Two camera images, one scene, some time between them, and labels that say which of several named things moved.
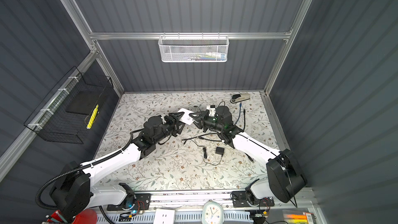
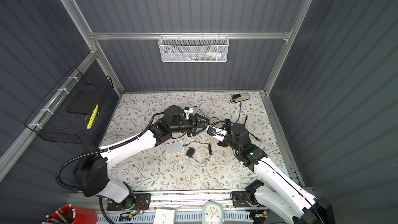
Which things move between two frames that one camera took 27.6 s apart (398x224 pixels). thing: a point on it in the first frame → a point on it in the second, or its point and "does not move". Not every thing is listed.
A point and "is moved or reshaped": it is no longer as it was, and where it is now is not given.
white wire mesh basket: [190, 49] does not move
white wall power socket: [164, 216] does not move
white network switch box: [186, 118] is moved or reshaped
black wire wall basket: [61, 116] does not move
